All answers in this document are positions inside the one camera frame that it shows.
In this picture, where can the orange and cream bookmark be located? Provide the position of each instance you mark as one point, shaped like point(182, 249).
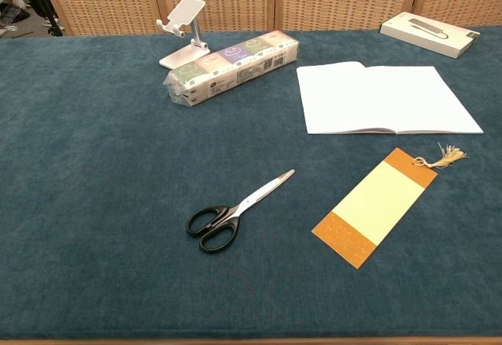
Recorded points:
point(376, 200)

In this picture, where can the multipack of pocket tissues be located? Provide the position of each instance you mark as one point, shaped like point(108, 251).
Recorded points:
point(235, 66)

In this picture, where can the open white notebook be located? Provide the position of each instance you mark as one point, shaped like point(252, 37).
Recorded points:
point(392, 98)

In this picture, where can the blue table cloth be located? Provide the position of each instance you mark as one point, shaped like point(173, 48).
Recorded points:
point(98, 164)

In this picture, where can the wicker folding screen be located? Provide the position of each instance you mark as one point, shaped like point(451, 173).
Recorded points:
point(235, 0)

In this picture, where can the white folding phone stand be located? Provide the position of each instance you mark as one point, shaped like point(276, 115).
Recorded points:
point(188, 9)

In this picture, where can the white usb hub box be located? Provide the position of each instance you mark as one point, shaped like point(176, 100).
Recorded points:
point(431, 39)

